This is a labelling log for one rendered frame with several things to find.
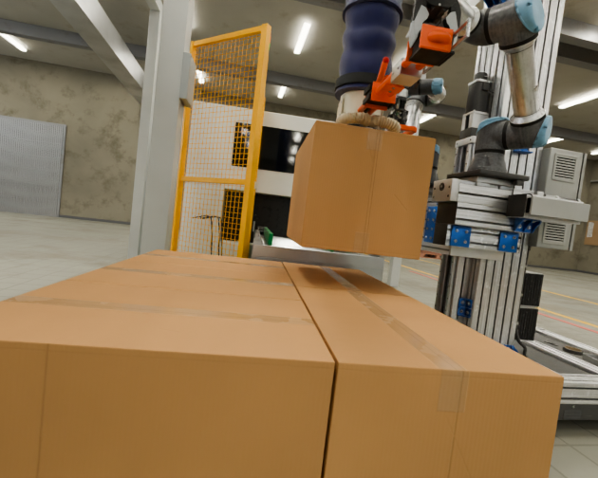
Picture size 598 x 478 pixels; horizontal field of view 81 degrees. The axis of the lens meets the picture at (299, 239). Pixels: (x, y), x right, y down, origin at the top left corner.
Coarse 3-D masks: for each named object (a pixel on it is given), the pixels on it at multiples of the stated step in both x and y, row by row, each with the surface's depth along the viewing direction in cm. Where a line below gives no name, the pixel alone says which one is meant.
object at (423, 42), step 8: (424, 24) 78; (424, 32) 78; (448, 32) 79; (424, 40) 78; (408, 48) 86; (416, 48) 83; (424, 48) 79; (432, 48) 79; (440, 48) 79; (448, 48) 79; (408, 56) 86; (416, 56) 83; (424, 56) 82; (432, 56) 82; (440, 56) 82; (424, 64) 87; (432, 64) 86
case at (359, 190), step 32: (320, 128) 109; (352, 128) 110; (320, 160) 109; (352, 160) 111; (384, 160) 112; (416, 160) 113; (320, 192) 110; (352, 192) 111; (384, 192) 112; (416, 192) 114; (288, 224) 168; (320, 224) 111; (352, 224) 112; (384, 224) 113; (416, 224) 114; (416, 256) 115
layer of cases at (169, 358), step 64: (192, 256) 154; (0, 320) 55; (64, 320) 58; (128, 320) 62; (192, 320) 66; (256, 320) 71; (320, 320) 76; (384, 320) 83; (448, 320) 90; (0, 384) 48; (64, 384) 49; (128, 384) 50; (192, 384) 52; (256, 384) 53; (320, 384) 54; (384, 384) 55; (448, 384) 56; (512, 384) 58; (0, 448) 49; (64, 448) 50; (128, 448) 51; (192, 448) 52; (256, 448) 53; (320, 448) 55; (384, 448) 56; (448, 448) 57; (512, 448) 59
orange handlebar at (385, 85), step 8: (432, 32) 77; (440, 32) 77; (432, 40) 78; (440, 40) 78; (448, 40) 78; (408, 64) 91; (416, 64) 92; (384, 80) 104; (384, 88) 106; (392, 88) 105; (400, 88) 105; (368, 112) 133; (408, 128) 148; (416, 128) 149
